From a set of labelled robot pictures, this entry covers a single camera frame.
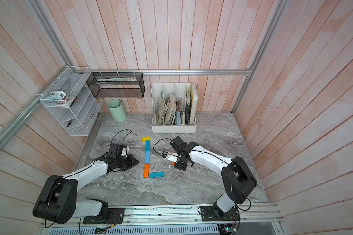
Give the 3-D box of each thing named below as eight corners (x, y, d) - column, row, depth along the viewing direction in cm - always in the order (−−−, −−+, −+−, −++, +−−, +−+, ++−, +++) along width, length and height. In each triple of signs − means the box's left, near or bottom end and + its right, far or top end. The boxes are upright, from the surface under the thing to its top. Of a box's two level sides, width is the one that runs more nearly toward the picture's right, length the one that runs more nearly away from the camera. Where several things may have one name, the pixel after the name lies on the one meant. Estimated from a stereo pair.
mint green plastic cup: (112, 122, 117) (105, 109, 105) (116, 112, 124) (110, 99, 112) (125, 122, 117) (120, 109, 105) (128, 112, 124) (123, 99, 112)
